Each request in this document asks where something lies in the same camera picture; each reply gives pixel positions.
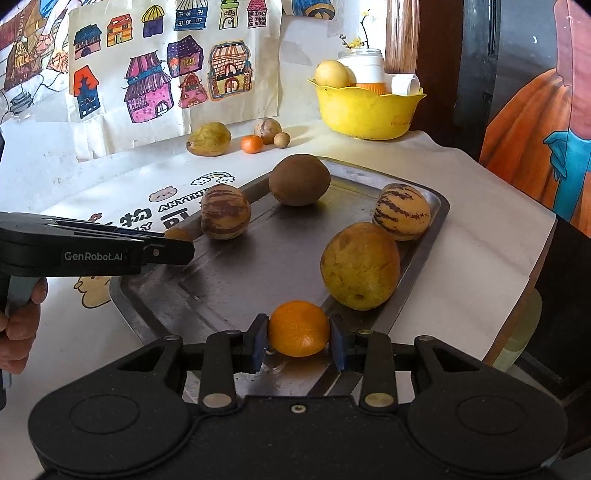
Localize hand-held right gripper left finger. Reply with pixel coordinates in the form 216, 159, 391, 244
108, 314, 269, 412

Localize pale green container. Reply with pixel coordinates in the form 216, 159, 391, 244
501, 288, 544, 374

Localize coloured drawing with teddy bear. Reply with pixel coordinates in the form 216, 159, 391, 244
281, 0, 338, 21

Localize yellow-green pear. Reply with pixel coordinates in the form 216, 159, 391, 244
185, 122, 232, 158

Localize large brown round fruit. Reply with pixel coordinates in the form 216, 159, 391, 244
269, 154, 331, 207

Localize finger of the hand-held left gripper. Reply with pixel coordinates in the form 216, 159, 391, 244
139, 231, 195, 267

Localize brown wooden frame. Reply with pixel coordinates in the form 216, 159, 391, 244
385, 0, 419, 77

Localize dark door panel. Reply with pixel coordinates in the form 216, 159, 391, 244
418, 0, 502, 160

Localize white paper roll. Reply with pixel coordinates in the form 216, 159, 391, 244
390, 73, 421, 97

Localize person's left hand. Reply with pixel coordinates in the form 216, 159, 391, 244
0, 278, 49, 374

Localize yellow plastic bowl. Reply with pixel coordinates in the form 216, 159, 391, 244
308, 78, 426, 140

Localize wooden table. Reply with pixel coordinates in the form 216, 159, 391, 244
485, 222, 559, 366

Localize metal tray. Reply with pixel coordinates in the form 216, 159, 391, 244
108, 157, 451, 398

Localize large pale striped pepino melon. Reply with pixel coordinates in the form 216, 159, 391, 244
373, 183, 432, 241

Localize large yellow knobby pear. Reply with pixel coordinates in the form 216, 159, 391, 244
320, 222, 401, 311

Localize wall poster orange dress figure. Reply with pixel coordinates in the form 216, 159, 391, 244
478, 0, 591, 227

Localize dark furniture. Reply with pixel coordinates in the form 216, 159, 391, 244
508, 222, 591, 444

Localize brownish round fruit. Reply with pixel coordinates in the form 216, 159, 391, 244
253, 117, 283, 145

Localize coloured drawing with fan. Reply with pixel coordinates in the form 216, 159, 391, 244
0, 0, 75, 125

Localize white jar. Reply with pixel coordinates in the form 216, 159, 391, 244
338, 48, 385, 86

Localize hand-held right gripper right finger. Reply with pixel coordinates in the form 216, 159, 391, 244
329, 314, 490, 412

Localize houses drawing on paper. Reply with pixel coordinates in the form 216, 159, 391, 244
67, 0, 283, 162

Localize dark striped pepino melon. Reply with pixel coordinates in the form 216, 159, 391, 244
200, 185, 252, 241

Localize yellow fruit in bowl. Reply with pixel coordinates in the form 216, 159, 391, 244
315, 60, 352, 89

